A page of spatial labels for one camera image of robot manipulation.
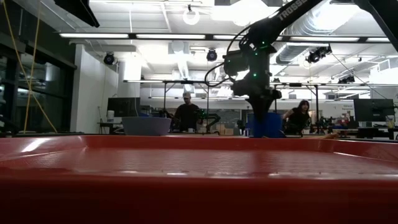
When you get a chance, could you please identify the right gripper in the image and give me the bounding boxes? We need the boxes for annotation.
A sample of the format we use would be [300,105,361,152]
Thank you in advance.
[231,74,282,123]

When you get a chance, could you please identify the blue cup with handle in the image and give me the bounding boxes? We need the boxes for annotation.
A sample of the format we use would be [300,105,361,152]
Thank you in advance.
[247,112,286,139]

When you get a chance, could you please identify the blue bowl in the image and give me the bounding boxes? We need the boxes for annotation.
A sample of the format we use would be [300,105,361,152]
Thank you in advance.
[121,116,172,137]

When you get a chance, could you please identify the red plastic tray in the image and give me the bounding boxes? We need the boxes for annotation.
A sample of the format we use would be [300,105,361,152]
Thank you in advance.
[0,134,398,224]

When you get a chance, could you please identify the person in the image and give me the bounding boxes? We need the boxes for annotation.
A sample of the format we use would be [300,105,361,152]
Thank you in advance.
[282,99,312,136]
[172,91,203,133]

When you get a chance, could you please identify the cardboard boxes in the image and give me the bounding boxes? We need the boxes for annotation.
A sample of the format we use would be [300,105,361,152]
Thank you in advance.
[216,124,234,136]

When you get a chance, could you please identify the small black ceiling lamp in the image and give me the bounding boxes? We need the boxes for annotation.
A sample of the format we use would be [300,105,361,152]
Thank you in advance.
[338,75,356,85]

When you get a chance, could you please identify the black computer monitor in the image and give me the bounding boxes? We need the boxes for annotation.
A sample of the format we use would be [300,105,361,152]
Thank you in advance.
[353,98,396,123]
[107,97,141,118]

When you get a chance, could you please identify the long ceiling light strip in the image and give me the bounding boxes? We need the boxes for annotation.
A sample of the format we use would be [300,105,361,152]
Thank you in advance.
[58,32,398,44]

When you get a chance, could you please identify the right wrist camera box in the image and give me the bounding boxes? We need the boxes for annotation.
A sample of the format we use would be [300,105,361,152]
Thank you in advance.
[223,49,249,77]

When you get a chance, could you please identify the silver air duct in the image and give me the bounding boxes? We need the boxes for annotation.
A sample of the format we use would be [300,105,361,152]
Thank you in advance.
[275,0,374,65]

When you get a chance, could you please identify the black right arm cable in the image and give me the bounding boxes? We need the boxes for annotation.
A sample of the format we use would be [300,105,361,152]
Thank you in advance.
[204,24,254,88]

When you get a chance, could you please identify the black ceiling camera cluster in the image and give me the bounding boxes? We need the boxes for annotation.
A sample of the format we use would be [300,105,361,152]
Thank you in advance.
[305,45,333,65]

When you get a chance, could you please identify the white ring light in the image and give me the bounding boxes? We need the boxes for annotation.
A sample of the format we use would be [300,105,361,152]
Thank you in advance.
[182,7,200,26]

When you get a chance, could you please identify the yellow cable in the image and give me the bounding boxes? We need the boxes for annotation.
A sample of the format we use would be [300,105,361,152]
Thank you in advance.
[23,0,42,132]
[1,0,58,134]

